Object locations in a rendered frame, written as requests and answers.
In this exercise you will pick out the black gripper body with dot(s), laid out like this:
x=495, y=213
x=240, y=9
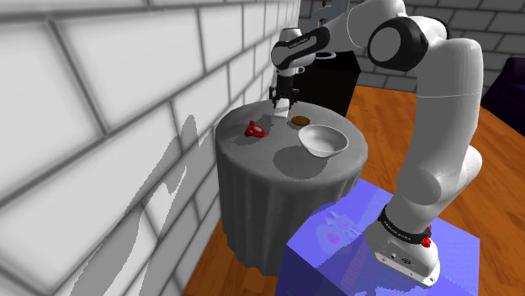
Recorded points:
x=286, y=85

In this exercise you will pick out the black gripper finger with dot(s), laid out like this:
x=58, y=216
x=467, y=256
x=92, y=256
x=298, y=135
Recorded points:
x=272, y=97
x=293, y=101

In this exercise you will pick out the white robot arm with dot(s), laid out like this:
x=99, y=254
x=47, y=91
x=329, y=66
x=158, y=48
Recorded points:
x=445, y=123

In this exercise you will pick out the white small box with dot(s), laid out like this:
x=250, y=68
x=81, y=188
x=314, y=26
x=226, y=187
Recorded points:
x=281, y=110

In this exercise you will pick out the brown round cookie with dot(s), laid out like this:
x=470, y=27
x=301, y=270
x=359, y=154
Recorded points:
x=300, y=120

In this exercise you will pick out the black cabinet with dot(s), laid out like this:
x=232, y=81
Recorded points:
x=328, y=88

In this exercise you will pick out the red and white toy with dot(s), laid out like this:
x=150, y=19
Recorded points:
x=252, y=130

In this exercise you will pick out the white bowl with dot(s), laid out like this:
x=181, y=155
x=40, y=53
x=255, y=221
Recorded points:
x=324, y=141

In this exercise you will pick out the round table with grey cloth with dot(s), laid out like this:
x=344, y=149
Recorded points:
x=262, y=192

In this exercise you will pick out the blue robot stand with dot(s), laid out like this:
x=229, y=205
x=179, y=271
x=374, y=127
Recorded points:
x=328, y=262

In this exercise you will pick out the dark purple sofa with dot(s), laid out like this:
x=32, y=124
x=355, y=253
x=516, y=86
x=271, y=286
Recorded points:
x=506, y=96

